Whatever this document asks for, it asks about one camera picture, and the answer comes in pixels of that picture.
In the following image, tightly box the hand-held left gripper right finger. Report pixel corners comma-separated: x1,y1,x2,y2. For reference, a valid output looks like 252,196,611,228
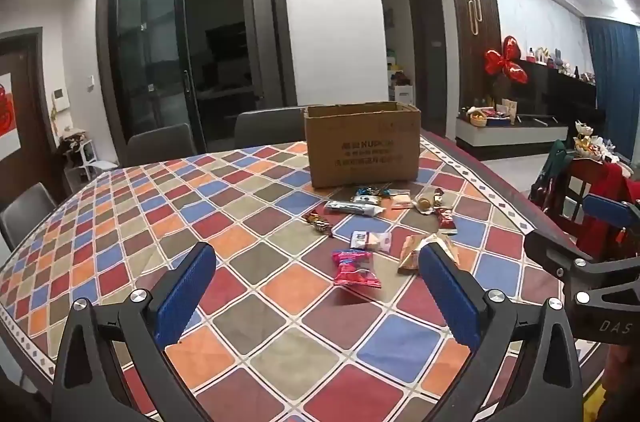
418,244,587,422

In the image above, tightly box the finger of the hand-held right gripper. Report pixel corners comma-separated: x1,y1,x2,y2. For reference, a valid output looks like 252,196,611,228
523,231,640,303
581,193,640,233

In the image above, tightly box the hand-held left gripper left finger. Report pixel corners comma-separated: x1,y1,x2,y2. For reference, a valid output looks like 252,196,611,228
50,242,221,422

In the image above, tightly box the gold snack packet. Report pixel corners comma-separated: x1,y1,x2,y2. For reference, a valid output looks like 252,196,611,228
397,233,460,275

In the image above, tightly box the round gold candy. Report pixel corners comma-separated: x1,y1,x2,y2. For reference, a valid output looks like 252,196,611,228
415,188,445,214

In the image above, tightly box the shiny foil candy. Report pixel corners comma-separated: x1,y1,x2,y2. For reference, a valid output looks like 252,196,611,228
303,211,335,237

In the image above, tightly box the brown cardboard box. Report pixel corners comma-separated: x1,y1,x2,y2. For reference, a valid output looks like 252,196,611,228
302,102,422,189

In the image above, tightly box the red wooden chair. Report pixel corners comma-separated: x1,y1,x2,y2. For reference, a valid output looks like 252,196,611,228
530,152,640,263

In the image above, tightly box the green bag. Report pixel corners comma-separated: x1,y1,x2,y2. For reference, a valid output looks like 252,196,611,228
537,141,576,203

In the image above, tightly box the red snack packet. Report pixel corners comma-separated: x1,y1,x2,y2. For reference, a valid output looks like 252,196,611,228
434,207,459,235

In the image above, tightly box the white snack packet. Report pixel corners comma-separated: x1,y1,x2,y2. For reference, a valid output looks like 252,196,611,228
350,230,393,253

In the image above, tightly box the pink snack packet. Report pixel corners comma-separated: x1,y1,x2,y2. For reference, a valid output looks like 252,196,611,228
331,249,382,289

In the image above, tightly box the colourful checked tablecloth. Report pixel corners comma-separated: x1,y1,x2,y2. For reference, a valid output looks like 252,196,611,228
0,129,576,422

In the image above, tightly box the white low tv cabinet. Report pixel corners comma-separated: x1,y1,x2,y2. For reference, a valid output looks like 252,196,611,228
456,115,570,148

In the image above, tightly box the blue curtain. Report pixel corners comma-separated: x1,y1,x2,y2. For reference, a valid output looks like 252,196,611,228
584,17,640,155

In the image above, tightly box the black television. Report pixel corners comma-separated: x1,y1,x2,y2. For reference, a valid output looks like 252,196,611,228
510,60,599,124

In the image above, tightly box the blue foil candy packet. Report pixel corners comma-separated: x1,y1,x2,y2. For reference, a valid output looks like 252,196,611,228
354,185,392,203

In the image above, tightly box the long white grey packet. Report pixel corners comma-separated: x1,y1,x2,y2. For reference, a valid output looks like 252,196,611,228
324,199,386,219

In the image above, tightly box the grey dining chair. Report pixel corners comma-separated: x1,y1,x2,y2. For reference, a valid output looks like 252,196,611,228
0,182,58,253
125,123,198,164
234,106,308,149

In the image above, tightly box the small white shelf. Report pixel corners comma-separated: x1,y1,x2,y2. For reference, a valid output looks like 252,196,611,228
60,129,118,192

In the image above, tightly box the red bow balloon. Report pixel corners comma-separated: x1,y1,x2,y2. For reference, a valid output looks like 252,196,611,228
482,36,529,85

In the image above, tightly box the dark hallway door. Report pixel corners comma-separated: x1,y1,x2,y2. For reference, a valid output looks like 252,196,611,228
409,0,448,136

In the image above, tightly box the brown entrance door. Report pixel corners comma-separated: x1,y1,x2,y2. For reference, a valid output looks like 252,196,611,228
0,27,57,214

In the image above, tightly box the dark sliding glass door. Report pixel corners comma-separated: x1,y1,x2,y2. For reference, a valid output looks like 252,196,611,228
97,0,297,164

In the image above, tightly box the red door poster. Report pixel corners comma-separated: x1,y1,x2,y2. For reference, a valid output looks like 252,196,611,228
0,72,23,153

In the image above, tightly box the gold wall ornament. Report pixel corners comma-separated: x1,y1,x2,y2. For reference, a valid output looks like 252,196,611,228
467,0,484,36

